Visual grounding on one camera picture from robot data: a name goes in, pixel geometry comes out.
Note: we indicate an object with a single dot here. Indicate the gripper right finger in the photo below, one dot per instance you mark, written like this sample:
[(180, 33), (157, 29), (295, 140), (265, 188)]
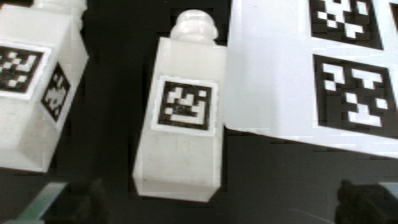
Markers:
[(367, 203)]

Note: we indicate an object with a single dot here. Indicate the white table leg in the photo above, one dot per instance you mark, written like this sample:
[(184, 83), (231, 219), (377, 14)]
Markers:
[(178, 161), (43, 60)]

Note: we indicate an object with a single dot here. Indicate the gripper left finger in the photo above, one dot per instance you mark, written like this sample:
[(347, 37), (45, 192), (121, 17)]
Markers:
[(68, 204)]

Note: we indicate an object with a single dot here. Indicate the white marker plate with tags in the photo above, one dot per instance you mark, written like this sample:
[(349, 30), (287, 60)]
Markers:
[(311, 85)]

